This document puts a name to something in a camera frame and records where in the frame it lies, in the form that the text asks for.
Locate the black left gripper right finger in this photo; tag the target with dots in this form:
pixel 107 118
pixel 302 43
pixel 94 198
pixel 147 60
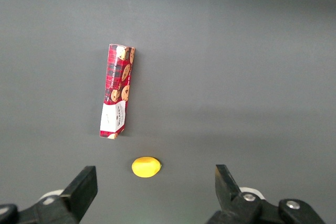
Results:
pixel 228 192

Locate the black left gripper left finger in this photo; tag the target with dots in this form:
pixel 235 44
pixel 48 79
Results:
pixel 78 192

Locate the yellow lemon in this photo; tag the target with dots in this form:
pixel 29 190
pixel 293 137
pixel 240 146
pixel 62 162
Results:
pixel 145 167

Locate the red tartan cookie box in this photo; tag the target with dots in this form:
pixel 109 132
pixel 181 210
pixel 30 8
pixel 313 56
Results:
pixel 116 90

